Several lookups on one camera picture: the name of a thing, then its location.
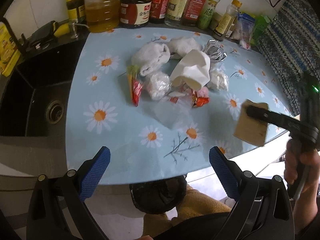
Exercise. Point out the clear bottle red label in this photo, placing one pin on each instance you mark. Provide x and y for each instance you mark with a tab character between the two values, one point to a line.
192	12

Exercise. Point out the green pepper oil bottle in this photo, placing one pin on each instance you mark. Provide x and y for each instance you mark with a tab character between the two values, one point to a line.
207	13

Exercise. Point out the metal soap dispenser pump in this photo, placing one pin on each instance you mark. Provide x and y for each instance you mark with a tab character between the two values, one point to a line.
73	28

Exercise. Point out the black yellow scrub brush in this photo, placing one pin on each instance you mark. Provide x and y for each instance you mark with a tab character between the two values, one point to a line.
46	34

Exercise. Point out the clear vinegar bottle beige label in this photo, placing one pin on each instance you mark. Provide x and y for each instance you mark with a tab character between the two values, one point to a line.
174	12

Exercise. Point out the large cooking oil jug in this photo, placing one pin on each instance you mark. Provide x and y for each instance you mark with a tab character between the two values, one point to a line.
102	15

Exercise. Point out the white towel cloth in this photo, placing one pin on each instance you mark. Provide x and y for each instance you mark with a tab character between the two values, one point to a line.
181	46

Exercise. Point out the patterned blue fabric curtain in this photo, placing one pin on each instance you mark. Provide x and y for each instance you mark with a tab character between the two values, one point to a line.
290	45

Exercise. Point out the clear flat plastic bag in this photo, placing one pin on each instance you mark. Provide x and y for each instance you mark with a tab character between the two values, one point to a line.
173	113

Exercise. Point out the green yellow label bottle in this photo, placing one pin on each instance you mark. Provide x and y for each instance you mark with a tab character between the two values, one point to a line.
76	10

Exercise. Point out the black trash bin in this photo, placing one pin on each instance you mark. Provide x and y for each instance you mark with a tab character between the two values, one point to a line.
160	196

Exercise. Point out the small bottle yellow cap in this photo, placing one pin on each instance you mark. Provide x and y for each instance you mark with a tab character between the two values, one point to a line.
226	21

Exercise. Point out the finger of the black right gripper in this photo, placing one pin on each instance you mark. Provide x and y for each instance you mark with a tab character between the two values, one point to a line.
274	118

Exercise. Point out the silver foil with grey cloth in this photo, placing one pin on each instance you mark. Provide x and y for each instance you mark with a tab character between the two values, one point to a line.
215	52

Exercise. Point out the brown cardboard piece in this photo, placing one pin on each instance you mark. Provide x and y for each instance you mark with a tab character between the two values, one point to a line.
249	129

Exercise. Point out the black faucet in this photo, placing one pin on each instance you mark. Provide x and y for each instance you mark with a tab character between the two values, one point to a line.
19	46

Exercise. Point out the person's right hand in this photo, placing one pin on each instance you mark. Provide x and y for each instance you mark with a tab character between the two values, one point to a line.
309	159

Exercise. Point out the person's tan trousers leg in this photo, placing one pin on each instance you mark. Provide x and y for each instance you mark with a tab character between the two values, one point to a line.
194	204

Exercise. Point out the white crumpled plastic bag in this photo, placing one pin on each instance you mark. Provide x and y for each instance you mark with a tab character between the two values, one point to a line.
218	80

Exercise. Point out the black kitchen sink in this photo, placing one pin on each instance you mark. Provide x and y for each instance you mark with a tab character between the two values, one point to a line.
35	96

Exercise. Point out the yellow dish soap box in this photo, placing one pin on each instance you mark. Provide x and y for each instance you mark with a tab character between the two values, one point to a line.
8	50

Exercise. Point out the red label sauce bottle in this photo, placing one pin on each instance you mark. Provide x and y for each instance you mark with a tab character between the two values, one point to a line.
161	0

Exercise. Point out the daisy print blue table mat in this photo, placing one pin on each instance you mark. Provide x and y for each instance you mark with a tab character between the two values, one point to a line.
100	111

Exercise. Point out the green seasoning bag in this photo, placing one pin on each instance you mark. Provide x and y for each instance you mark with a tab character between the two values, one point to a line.
261	23

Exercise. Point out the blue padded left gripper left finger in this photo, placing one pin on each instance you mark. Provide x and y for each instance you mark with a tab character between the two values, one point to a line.
91	172

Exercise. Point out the clear bag with white trash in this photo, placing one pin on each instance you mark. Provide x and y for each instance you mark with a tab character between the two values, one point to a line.
157	85

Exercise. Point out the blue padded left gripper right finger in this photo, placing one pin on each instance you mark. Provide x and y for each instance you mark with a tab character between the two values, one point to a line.
228	173

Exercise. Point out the soy sauce jug red label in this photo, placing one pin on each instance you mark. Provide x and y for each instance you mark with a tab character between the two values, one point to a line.
134	13

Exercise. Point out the white knitted cloth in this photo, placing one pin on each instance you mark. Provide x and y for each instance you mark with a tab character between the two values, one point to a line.
151	57

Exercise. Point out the white paper tissue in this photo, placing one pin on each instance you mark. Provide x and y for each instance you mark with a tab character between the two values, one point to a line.
193	69

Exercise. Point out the red snack wrapper pieces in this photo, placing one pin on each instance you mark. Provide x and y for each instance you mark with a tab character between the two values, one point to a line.
198	98

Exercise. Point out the person's right forearm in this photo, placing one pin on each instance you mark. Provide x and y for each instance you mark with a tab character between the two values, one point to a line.
306	209

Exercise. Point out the red orange snack wrapper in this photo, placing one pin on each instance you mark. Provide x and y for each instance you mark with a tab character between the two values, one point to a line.
135	85

